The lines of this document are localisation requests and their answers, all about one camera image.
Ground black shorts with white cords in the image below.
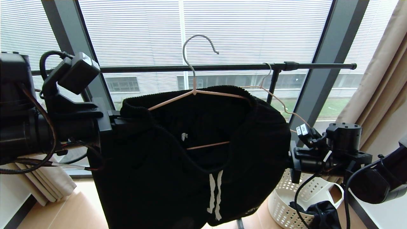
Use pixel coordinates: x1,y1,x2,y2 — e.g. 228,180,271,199
86,85,292,229

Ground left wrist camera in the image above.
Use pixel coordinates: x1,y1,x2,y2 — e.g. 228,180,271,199
39,51,104,121

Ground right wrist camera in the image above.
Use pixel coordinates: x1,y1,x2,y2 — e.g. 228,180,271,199
295,123,328,149

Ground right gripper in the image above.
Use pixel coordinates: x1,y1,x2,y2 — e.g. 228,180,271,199
289,148,333,184

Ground white laundry basket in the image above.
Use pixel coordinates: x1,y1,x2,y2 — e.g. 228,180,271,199
268,167,346,229

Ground black clothes rack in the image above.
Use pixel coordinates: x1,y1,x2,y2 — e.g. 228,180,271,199
31,61,357,229

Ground beige curtain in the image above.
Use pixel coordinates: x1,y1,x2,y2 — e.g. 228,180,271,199
334,0,407,153
0,152,77,207

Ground window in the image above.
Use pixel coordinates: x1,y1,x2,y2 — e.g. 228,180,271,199
0,0,399,177

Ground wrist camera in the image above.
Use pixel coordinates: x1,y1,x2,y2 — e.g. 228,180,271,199
295,123,328,149
39,51,104,121

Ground pink clothes hanger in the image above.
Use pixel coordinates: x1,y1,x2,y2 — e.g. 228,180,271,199
241,63,314,133
148,34,252,151

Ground black garment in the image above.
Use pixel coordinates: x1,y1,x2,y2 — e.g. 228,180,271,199
288,200,342,229

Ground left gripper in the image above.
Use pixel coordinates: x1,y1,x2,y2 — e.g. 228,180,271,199
31,109,114,151

